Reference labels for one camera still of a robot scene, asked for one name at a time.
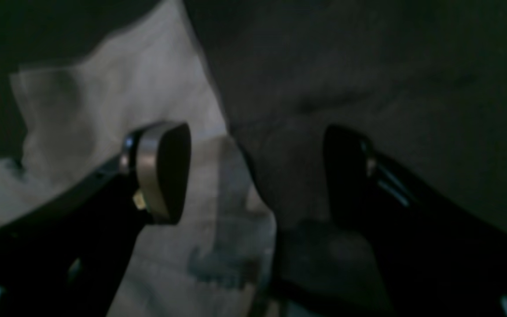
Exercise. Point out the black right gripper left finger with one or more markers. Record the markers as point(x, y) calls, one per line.
point(67, 258)

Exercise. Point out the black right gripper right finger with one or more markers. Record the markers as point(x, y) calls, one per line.
point(435, 259)

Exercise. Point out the grey T-shirt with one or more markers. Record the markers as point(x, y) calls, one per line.
point(76, 77)

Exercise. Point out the black table cloth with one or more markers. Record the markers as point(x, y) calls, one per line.
point(424, 80)

